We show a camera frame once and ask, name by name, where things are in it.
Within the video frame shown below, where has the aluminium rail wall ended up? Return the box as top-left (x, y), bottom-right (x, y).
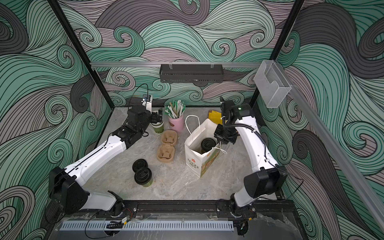
top-left (273, 61), bottom-right (384, 230)
top-left (90, 61), bottom-right (262, 69)

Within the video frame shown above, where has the aluminium rail right wall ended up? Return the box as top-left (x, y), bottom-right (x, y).
top-left (273, 61), bottom-right (384, 230)

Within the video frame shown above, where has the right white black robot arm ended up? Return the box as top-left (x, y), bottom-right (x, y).
top-left (214, 97), bottom-right (288, 215)

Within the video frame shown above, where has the stack of black cup lids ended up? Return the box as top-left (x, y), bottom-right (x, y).
top-left (132, 159), bottom-right (148, 173)

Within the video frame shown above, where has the brown pulp cup carrier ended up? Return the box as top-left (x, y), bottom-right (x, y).
top-left (156, 130), bottom-right (178, 163)

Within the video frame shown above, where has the black wall-mounted tray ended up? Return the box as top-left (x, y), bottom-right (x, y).
top-left (159, 65), bottom-right (224, 83)

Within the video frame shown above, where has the pink cup holder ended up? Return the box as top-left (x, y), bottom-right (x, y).
top-left (168, 115), bottom-right (185, 133)

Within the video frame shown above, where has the yellow napkin stack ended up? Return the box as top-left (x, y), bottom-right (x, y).
top-left (208, 110), bottom-right (223, 125)

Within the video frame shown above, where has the white paper takeout bag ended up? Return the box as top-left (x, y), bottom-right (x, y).
top-left (185, 115), bottom-right (228, 178)

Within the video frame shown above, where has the aluminium rail back wall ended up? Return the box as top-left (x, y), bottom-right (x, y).
top-left (90, 61), bottom-right (262, 69)

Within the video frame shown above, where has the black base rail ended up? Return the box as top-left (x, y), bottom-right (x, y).
top-left (63, 200), bottom-right (296, 219)

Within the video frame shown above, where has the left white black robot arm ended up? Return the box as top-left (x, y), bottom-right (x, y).
top-left (49, 94), bottom-right (163, 217)

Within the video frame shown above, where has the white slotted cable duct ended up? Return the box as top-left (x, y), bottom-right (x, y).
top-left (60, 220), bottom-right (234, 232)

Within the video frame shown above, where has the clear acrylic wall holder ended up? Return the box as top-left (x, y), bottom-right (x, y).
top-left (254, 60), bottom-right (292, 109)

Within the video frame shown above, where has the stack of green paper cups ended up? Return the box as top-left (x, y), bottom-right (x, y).
top-left (151, 122), bottom-right (164, 134)

